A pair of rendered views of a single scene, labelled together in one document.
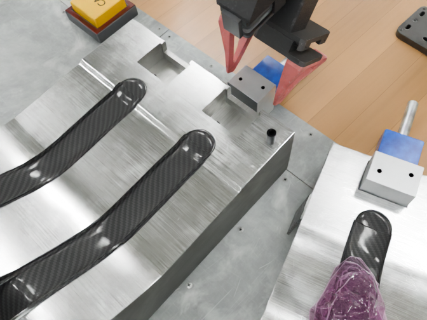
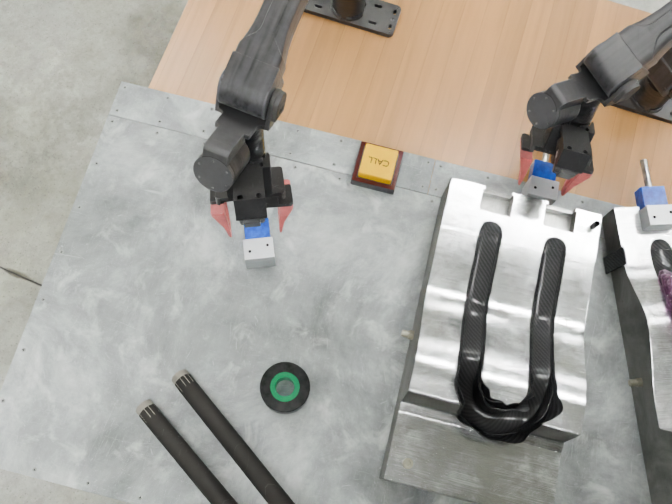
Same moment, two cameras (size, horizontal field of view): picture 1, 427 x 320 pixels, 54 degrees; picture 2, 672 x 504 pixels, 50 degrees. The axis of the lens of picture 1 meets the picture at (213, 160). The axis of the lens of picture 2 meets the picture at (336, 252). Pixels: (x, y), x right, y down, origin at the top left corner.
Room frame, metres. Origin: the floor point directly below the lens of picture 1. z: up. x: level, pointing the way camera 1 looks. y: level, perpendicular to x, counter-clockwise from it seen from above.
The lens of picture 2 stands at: (0.17, 0.56, 2.00)
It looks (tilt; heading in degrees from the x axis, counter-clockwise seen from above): 72 degrees down; 315
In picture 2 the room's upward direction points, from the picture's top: 10 degrees clockwise
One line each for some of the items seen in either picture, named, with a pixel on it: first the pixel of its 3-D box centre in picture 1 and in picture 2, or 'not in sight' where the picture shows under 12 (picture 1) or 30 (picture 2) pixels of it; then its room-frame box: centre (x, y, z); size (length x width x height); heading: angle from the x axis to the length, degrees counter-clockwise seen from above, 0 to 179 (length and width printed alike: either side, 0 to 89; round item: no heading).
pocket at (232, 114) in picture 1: (233, 119); (556, 220); (0.26, -0.03, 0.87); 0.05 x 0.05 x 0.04; 40
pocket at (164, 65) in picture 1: (168, 71); (494, 204); (0.34, 0.04, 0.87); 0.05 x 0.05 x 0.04; 40
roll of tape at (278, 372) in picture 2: not in sight; (285, 388); (0.30, 0.50, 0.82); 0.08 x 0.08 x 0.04
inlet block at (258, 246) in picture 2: not in sight; (256, 226); (0.55, 0.38, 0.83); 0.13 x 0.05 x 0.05; 151
